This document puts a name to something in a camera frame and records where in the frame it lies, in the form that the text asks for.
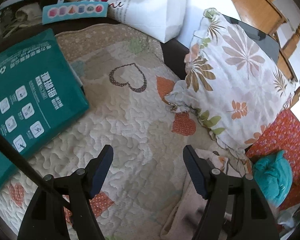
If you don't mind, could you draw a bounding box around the pale pink zip cardigan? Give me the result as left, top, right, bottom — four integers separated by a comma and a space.
160, 148, 252, 239

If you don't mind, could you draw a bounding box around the teal plush garment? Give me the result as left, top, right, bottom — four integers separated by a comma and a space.
253, 150, 293, 207

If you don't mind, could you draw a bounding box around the orange floral blanket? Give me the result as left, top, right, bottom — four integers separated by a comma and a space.
246, 109, 300, 207

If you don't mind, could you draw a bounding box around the white floral pillow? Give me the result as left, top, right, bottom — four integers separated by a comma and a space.
165, 8, 296, 154

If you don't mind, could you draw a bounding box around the green cardboard box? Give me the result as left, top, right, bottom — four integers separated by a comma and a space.
0, 28, 90, 203

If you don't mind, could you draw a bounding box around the quilted heart pattern bedspread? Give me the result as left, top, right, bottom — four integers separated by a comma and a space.
0, 23, 253, 240

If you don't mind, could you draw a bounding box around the light blue shapes box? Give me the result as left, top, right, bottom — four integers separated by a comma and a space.
42, 1, 108, 25

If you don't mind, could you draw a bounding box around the wooden bed headboard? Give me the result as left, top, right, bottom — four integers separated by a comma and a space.
218, 0, 300, 128

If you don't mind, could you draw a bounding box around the white paper shopping bag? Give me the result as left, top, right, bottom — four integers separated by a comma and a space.
96, 0, 187, 43

